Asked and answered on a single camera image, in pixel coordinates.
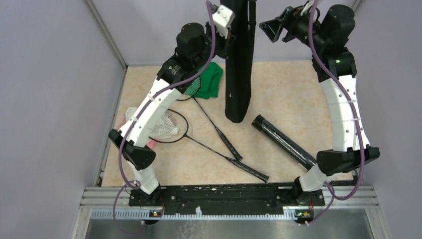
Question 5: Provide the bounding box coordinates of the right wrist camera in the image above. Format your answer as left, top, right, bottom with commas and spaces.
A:
298, 0, 319, 16

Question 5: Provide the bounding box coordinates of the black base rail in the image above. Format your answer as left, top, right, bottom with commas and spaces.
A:
128, 183, 325, 217

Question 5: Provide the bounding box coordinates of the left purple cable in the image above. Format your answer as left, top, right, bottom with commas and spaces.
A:
112, 0, 217, 237

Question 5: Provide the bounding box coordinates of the green cloth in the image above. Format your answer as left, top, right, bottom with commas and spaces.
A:
195, 62, 223, 100

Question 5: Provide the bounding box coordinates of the white towel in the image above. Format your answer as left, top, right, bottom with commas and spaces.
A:
124, 107, 179, 139

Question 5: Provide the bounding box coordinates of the pink cloth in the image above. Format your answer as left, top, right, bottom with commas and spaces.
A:
146, 140, 157, 149

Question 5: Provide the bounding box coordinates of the black racket bag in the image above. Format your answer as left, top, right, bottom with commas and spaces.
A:
220, 0, 256, 123

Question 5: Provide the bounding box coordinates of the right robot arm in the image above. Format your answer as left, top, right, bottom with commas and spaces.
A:
259, 1, 380, 205

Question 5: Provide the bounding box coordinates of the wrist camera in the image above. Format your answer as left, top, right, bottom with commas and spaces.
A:
212, 4, 235, 39
298, 0, 319, 16

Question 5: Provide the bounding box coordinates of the badminton racket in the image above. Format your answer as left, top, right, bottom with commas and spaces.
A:
149, 110, 269, 183
176, 75, 244, 162

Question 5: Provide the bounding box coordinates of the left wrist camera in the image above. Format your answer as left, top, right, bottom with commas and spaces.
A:
212, 4, 235, 39

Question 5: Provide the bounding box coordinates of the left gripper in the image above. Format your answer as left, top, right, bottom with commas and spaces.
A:
193, 21, 235, 69

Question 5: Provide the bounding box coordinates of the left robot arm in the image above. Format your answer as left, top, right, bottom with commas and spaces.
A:
108, 22, 235, 206

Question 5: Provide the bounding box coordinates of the black shuttlecock tube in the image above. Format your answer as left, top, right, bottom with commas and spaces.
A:
251, 115, 317, 170

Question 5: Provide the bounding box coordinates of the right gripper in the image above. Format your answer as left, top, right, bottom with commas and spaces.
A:
258, 0, 326, 52

